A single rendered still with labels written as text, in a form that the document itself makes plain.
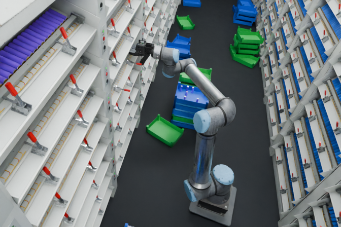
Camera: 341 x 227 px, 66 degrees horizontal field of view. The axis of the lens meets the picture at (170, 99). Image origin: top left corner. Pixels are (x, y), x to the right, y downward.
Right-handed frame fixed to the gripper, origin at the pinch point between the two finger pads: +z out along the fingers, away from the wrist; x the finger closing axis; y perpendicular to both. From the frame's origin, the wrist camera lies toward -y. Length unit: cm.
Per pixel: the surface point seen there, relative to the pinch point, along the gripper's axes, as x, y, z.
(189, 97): -32, -63, -50
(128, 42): 11.0, 13.2, -5.7
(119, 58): 28.3, 13.2, -5.8
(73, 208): 99, -24, -5
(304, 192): 46, -57, -137
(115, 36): 35.8, 31.9, -6.9
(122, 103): 26.8, -24.4, -5.5
